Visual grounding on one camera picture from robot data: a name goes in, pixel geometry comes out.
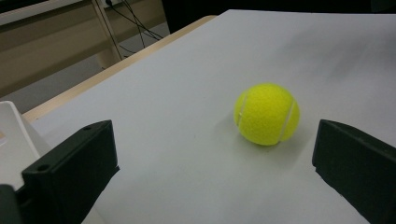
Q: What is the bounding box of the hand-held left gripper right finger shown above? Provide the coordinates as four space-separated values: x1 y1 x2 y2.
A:
312 119 396 224

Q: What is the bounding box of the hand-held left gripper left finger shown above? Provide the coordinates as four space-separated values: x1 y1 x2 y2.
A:
21 119 120 224

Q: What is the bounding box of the white tray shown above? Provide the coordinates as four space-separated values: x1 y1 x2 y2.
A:
0 100 52 190

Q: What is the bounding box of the yellow tennis ball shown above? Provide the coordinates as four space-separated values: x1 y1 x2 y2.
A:
233 82 301 147

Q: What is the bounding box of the beige wooden shelf unit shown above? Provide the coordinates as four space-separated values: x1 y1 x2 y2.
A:
0 0 171 99

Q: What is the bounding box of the white board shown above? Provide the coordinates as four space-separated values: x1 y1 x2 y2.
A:
31 8 396 224

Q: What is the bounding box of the black cable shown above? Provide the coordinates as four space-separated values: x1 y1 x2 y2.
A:
106 0 164 41
122 0 148 49

